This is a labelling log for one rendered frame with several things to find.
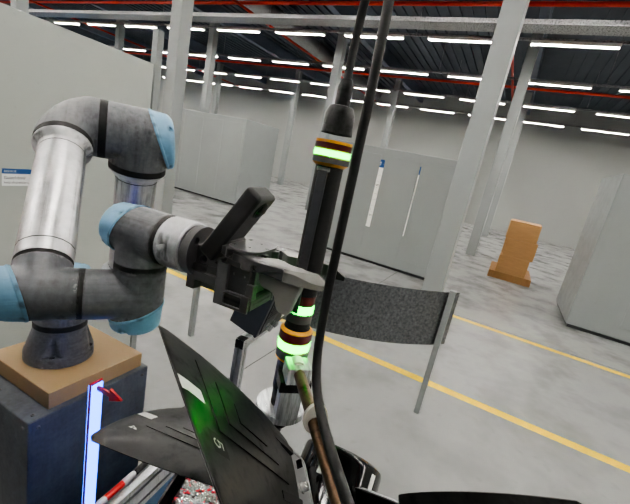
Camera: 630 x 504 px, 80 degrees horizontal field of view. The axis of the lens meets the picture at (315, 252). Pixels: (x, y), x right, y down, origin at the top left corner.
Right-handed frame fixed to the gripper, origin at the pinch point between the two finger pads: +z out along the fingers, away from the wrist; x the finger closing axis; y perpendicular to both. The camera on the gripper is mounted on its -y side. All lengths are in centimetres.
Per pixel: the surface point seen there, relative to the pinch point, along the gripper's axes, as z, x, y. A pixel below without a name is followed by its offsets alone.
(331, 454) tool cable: 8.1, 15.7, 10.1
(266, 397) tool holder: -5.2, 0.2, 19.7
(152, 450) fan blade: -19.3, 5.3, 32.2
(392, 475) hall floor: 17, -151, 150
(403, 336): 0, -204, 90
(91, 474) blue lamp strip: -37, 0, 51
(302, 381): 1.3, 6.1, 11.2
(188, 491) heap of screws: -27, -18, 66
